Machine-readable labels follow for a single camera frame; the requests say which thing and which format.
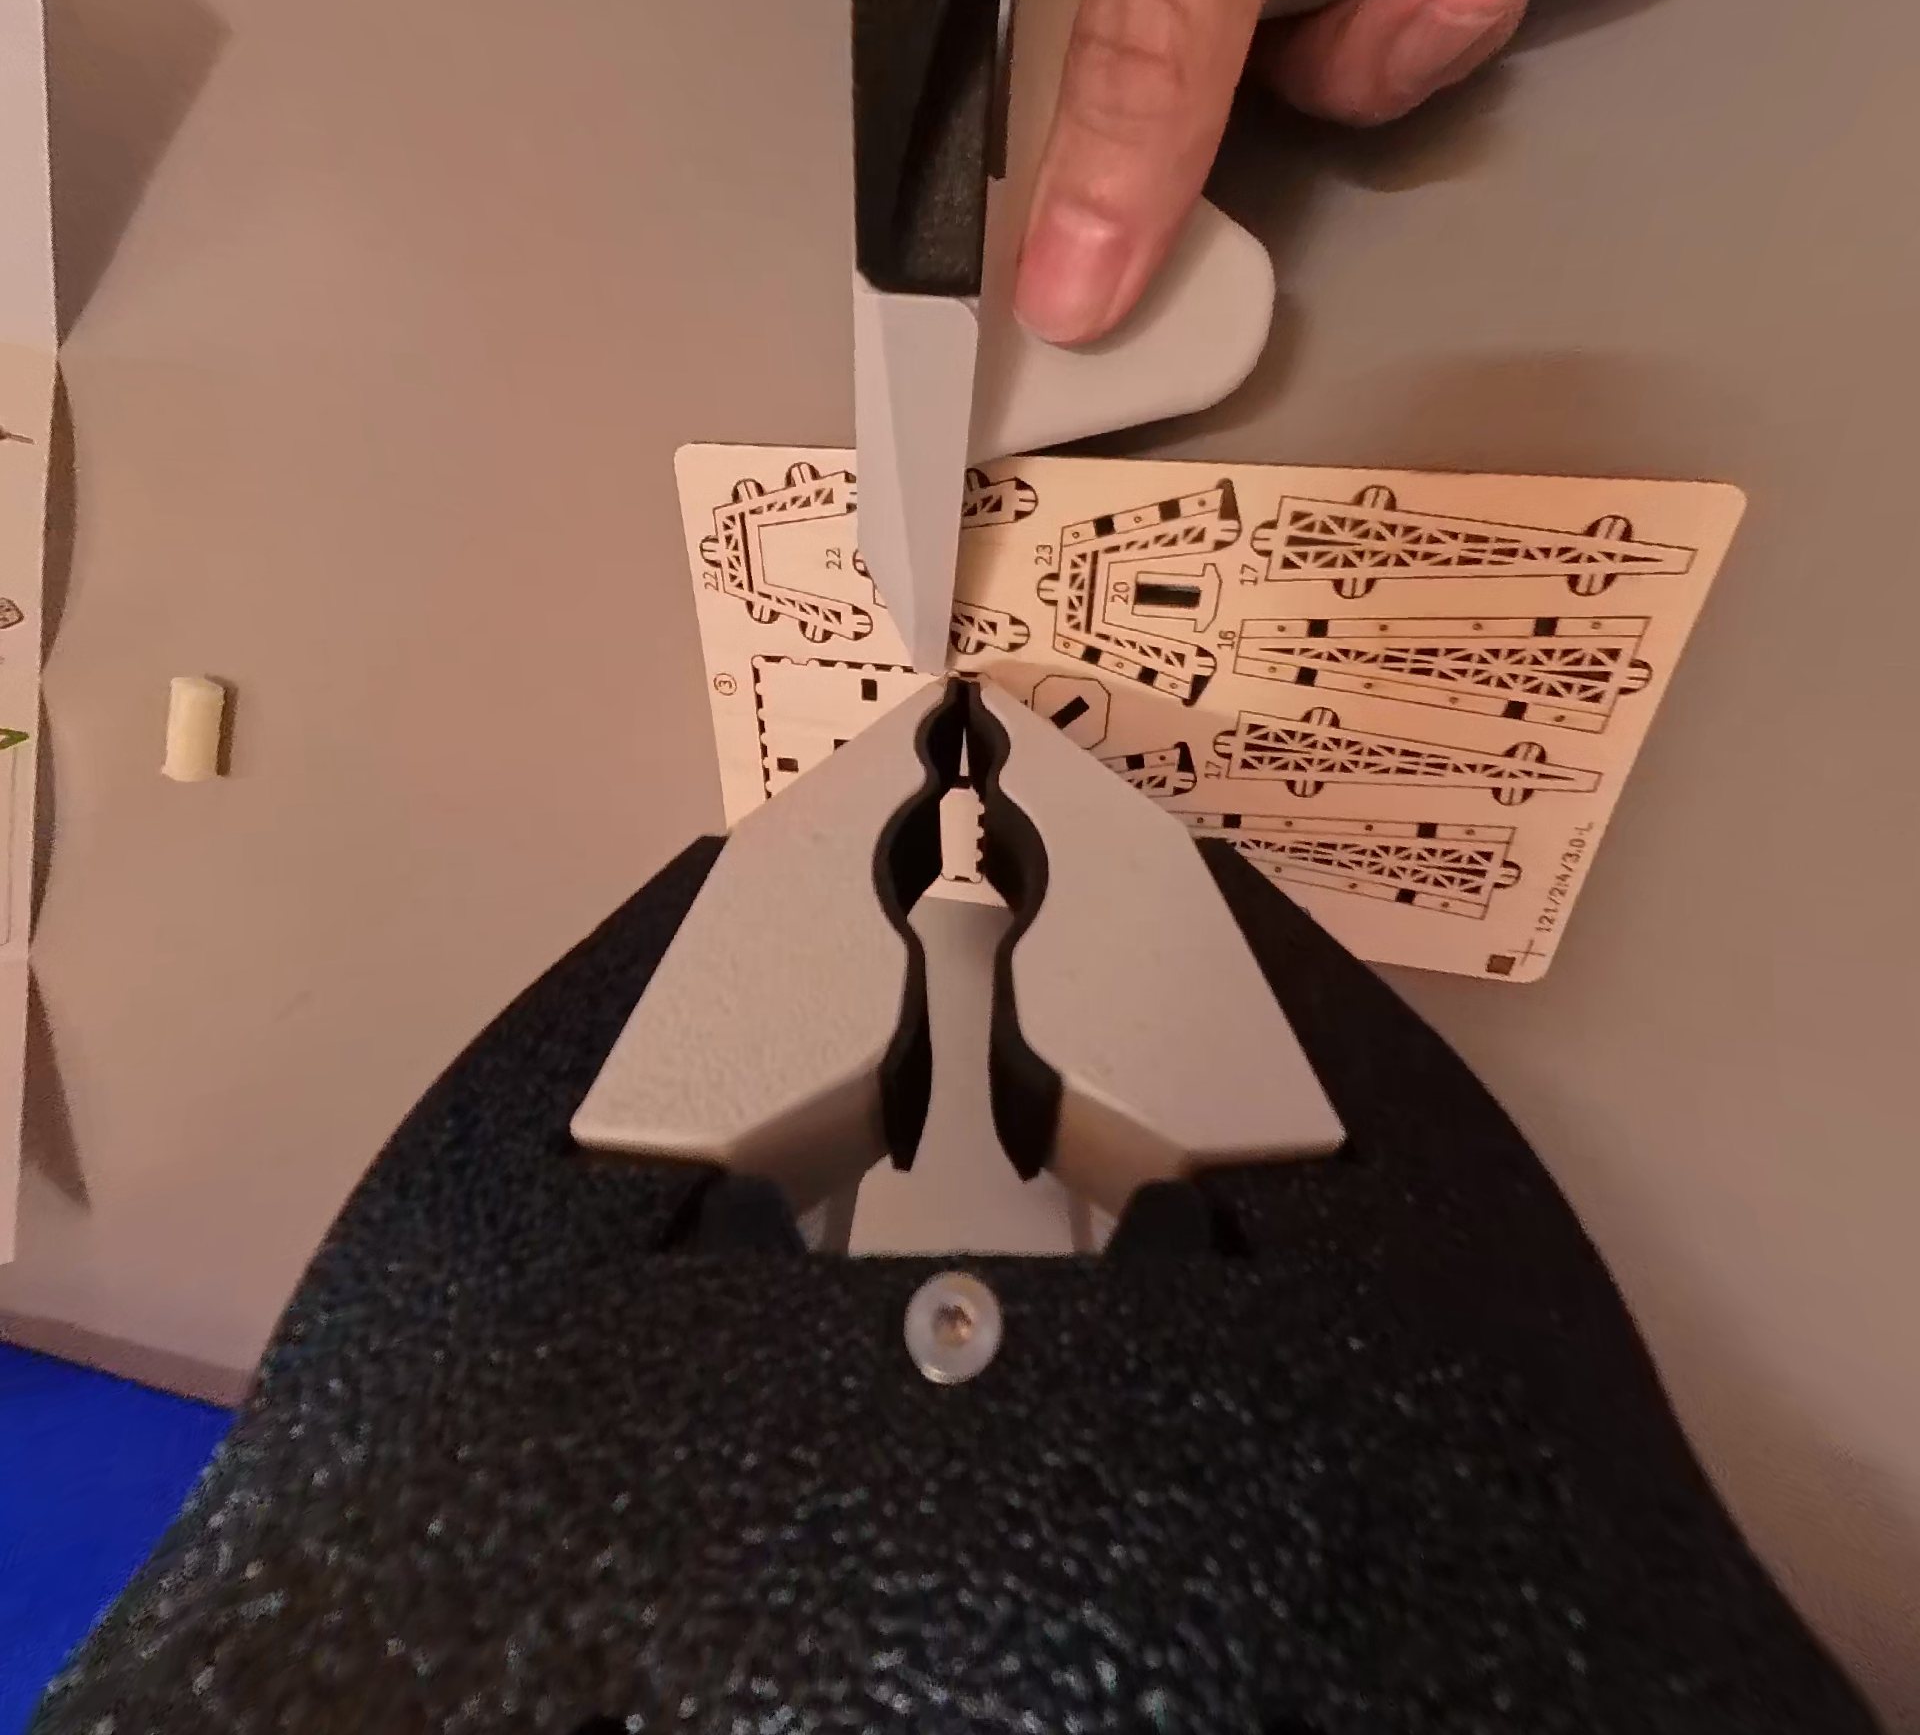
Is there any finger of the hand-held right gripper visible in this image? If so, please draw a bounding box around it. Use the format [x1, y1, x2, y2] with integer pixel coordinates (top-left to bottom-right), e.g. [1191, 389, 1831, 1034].
[965, 195, 1278, 461]
[849, 267, 980, 661]

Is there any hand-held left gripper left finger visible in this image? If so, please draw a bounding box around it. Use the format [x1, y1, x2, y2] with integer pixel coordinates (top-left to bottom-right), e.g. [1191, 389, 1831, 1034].
[569, 691, 964, 1222]

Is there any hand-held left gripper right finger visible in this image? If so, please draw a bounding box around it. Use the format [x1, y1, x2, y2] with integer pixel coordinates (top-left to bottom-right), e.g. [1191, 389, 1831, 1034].
[971, 681, 1348, 1230]

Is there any laser-cut wooden puzzle sheet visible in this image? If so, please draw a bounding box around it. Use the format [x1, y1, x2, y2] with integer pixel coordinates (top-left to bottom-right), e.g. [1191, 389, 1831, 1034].
[671, 441, 1751, 988]

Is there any grey desk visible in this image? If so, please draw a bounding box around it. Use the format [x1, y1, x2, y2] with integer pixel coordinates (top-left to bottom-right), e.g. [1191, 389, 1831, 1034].
[0, 0, 1920, 1735]

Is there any person's right hand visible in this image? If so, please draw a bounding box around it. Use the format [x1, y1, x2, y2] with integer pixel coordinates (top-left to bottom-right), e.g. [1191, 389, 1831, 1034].
[1012, 0, 1535, 347]

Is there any small white cylinder piece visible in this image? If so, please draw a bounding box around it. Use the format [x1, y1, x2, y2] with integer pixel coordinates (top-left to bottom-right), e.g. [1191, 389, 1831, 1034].
[161, 675, 230, 786]

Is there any white paper instruction sheet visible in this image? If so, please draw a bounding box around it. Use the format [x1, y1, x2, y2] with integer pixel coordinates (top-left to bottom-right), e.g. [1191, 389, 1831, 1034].
[0, 0, 66, 1264]

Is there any blue plastic bin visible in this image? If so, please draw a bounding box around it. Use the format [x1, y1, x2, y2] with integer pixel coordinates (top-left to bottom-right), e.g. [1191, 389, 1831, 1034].
[0, 1338, 237, 1735]

